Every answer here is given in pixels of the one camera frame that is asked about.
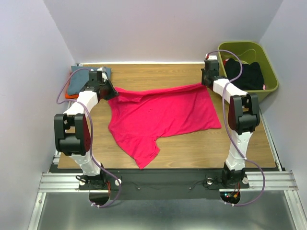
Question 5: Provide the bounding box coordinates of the folded blue grey t shirt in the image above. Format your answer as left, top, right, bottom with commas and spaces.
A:
66, 66, 98, 98

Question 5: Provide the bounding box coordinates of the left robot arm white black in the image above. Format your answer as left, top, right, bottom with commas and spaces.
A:
54, 68, 121, 189

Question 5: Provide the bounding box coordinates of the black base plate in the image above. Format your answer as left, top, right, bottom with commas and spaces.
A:
76, 169, 249, 200

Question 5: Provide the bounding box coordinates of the black t shirt in bin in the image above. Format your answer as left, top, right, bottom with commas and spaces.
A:
224, 58, 264, 91

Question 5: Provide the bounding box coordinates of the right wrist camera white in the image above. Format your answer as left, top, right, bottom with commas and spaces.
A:
205, 54, 217, 60

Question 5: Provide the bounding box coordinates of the pink red t shirt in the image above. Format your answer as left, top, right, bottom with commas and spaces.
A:
108, 83, 222, 169

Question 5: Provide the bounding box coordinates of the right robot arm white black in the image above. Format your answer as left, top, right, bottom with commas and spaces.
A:
201, 56, 260, 187

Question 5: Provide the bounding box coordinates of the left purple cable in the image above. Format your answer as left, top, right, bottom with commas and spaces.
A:
56, 68, 122, 208

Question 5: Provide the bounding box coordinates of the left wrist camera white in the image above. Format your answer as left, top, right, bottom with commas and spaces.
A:
97, 67, 108, 82

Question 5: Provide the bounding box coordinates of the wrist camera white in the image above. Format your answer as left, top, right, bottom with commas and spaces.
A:
205, 54, 217, 60
97, 67, 108, 82

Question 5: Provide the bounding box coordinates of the folded orange t shirt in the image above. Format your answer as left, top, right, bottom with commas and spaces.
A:
65, 77, 80, 99

